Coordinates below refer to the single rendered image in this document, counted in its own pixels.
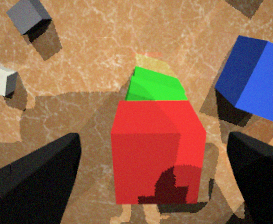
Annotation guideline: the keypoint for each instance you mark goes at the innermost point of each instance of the blue cube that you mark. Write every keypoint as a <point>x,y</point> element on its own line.
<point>247,78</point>

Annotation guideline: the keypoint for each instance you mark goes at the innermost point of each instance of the grey cube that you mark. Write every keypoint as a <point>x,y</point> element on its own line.
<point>29,16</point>

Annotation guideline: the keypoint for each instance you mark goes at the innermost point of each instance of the green block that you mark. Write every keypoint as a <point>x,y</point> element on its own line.
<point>141,89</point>
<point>158,78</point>

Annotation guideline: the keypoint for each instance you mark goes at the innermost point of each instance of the red block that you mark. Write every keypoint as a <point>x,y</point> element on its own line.
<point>158,148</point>

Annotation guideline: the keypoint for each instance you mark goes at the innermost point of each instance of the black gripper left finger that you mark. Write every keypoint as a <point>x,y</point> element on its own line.
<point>35,188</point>

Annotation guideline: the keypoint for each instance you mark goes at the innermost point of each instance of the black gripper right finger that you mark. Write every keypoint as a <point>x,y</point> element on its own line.
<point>252,164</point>

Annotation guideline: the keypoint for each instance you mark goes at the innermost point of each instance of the white block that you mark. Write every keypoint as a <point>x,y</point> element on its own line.
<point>8,79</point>

